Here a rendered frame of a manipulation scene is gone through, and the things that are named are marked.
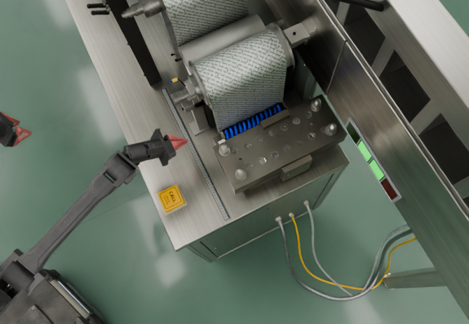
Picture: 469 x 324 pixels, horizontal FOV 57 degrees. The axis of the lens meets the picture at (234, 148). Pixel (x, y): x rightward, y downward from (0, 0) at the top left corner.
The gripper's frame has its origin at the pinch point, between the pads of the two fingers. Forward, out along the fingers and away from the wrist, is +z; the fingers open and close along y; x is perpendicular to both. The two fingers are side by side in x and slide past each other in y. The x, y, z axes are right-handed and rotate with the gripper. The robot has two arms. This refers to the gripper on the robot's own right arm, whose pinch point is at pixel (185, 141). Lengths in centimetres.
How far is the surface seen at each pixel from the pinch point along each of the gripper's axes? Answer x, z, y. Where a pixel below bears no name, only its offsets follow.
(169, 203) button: -18.3, -4.8, 12.2
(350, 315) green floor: -72, 85, 80
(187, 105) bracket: 9.6, 0.5, -7.2
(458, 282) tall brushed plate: 37, 28, 69
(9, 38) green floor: -128, -6, -160
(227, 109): 16.6, 7.8, 0.9
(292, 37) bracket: 40.1, 21.1, -4.7
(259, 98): 19.6, 18.5, 0.9
